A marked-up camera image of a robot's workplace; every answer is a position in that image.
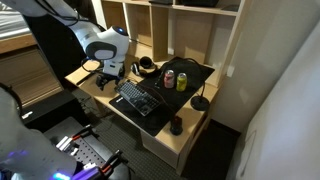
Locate black desk mat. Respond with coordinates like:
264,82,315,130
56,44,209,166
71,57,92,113
110,57,214,136

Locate black gooseneck desk lamp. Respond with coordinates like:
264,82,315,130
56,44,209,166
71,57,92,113
156,57,211,112

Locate black silver headphones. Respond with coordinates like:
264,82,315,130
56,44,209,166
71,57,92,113
131,56,161,78

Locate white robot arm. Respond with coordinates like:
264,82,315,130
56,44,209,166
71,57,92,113
1,0,129,90

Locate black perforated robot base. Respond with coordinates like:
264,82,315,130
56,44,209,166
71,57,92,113
45,117,135,180

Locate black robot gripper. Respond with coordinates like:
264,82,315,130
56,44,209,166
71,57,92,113
96,60,125,91

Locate black pouch on shelf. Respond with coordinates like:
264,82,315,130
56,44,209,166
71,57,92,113
181,0,219,7

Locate yellow green soda can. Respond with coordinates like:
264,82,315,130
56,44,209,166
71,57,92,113
176,73,187,92

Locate wooden cubby shelf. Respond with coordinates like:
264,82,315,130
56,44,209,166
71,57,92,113
91,0,252,87

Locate pink soda can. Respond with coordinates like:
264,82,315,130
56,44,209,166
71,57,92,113
164,70,175,88

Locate black cable on desk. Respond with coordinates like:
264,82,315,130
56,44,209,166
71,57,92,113
75,58,104,86

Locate black red computer mouse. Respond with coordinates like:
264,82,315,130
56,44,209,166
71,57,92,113
170,116,183,136

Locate grey black mechanical keyboard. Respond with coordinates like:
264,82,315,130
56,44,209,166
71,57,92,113
115,81,160,116

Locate flat black device on shelf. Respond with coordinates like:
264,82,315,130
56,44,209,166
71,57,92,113
149,0,173,5

